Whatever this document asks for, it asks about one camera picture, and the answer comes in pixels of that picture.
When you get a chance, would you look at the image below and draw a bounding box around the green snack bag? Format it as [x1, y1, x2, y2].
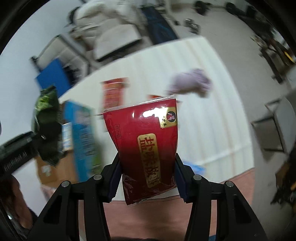
[32, 85, 63, 166]

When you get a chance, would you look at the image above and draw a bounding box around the light blue tissue pack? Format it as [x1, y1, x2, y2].
[185, 163, 206, 176]

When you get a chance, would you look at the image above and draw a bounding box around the red snack bag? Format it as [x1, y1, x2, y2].
[102, 78, 128, 111]

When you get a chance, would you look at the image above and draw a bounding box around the dark red pouch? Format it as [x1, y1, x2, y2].
[103, 95, 178, 205]

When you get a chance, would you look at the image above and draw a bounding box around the orange panda snack bag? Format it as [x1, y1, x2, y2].
[148, 94, 165, 100]

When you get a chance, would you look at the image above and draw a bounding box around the purple cloth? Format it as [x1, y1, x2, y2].
[166, 68, 213, 95]

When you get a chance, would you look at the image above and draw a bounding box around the open cardboard box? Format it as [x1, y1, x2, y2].
[36, 101, 102, 188]

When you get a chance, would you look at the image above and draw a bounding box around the blue folded mat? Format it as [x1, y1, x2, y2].
[37, 58, 71, 97]

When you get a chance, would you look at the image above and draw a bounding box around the striped tablecloth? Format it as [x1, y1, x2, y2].
[59, 37, 254, 183]

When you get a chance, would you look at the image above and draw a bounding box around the white puffer jacket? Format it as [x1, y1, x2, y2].
[69, 1, 147, 38]

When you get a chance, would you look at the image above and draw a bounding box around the white padded chair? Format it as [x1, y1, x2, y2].
[93, 24, 142, 62]

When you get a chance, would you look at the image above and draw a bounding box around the blue black weight bench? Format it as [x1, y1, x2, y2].
[141, 6, 178, 45]

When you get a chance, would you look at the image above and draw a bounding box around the chrome dumbbell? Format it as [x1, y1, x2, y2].
[184, 19, 200, 35]

